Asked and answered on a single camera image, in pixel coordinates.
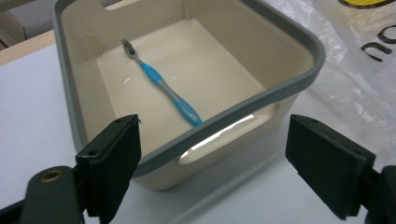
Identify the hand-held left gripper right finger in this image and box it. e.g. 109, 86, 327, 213
285, 114, 376, 221

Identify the beige bin with grey rim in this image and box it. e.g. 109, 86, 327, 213
51, 0, 326, 191

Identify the clear plastic bag smiley print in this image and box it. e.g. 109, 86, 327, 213
261, 0, 396, 171

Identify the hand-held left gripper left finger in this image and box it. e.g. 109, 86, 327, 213
75, 114, 143, 224

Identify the blue and grey toothbrush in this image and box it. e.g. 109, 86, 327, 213
120, 38, 204, 128

